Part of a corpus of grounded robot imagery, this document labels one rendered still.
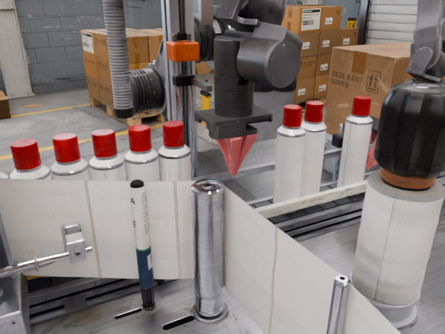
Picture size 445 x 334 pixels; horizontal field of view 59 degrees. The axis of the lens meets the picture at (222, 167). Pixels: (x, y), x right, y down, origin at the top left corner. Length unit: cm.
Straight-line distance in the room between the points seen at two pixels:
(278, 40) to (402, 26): 496
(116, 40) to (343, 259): 50
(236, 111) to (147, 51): 358
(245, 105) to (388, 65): 64
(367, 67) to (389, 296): 77
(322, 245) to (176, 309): 27
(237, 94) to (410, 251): 29
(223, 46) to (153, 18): 613
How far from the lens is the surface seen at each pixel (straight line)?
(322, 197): 78
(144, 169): 60
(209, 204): 44
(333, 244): 70
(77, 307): 66
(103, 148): 58
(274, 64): 48
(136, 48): 405
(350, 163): 83
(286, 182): 74
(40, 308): 65
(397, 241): 50
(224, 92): 55
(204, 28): 128
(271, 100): 331
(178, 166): 61
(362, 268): 54
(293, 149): 71
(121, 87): 67
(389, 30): 554
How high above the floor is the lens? 127
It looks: 24 degrees down
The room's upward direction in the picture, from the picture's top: straight up
